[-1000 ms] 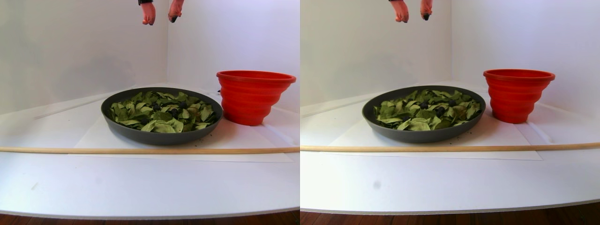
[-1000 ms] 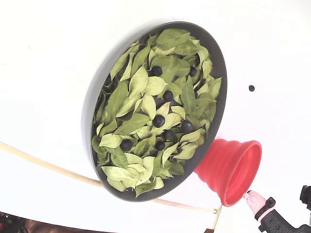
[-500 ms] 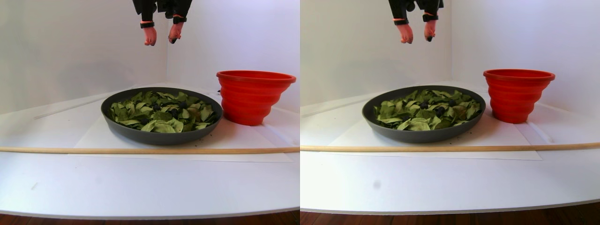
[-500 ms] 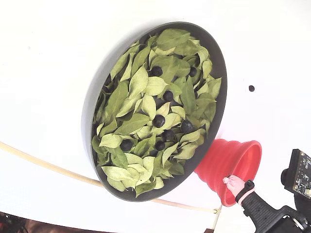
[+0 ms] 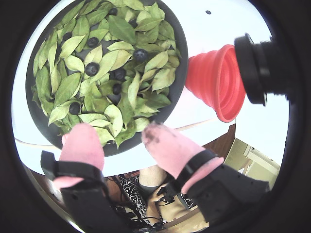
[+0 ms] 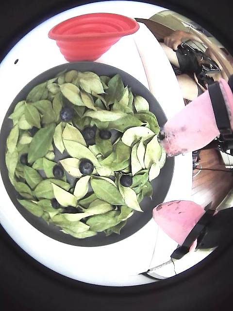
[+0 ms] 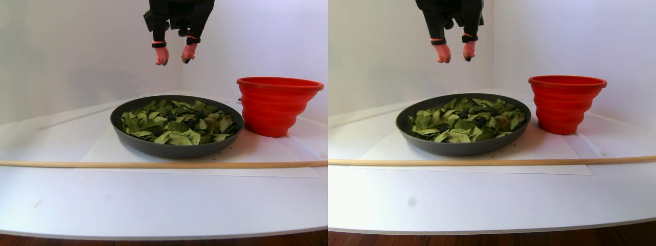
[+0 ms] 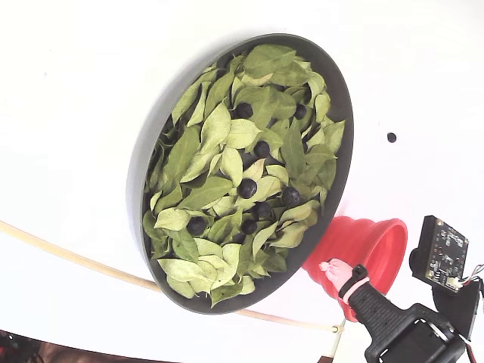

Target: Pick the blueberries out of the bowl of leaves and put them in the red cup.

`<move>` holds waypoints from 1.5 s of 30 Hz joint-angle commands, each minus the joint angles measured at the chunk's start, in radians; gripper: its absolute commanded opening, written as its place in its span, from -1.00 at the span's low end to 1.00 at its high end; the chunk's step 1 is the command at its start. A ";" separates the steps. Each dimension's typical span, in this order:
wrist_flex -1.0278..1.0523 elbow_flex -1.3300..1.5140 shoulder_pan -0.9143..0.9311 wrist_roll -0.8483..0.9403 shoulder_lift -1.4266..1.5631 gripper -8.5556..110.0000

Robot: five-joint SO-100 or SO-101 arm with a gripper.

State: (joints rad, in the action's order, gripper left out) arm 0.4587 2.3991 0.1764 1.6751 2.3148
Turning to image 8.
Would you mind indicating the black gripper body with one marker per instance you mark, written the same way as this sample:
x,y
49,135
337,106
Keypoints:
x,y
402,328

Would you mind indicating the pink-tipped gripper finger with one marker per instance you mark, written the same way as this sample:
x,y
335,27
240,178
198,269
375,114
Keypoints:
x,y
363,298

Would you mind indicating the red collapsible cup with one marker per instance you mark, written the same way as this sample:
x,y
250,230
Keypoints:
x,y
363,238

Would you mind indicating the grey round bowl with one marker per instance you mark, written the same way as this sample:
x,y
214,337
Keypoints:
x,y
339,94

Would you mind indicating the short beige rod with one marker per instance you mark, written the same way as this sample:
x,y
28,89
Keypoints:
x,y
337,342

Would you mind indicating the large dark green leaf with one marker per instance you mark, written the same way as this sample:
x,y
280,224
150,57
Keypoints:
x,y
293,151

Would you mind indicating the small black table mark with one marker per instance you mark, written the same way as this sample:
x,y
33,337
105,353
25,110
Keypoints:
x,y
391,137

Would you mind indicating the long beige rod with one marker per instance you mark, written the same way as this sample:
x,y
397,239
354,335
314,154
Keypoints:
x,y
145,283

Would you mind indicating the green leaf pile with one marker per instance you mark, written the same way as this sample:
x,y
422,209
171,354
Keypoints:
x,y
215,128

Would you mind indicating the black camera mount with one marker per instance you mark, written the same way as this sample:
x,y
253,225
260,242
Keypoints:
x,y
457,306

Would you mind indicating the camera circuit board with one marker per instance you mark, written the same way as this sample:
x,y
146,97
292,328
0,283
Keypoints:
x,y
446,246

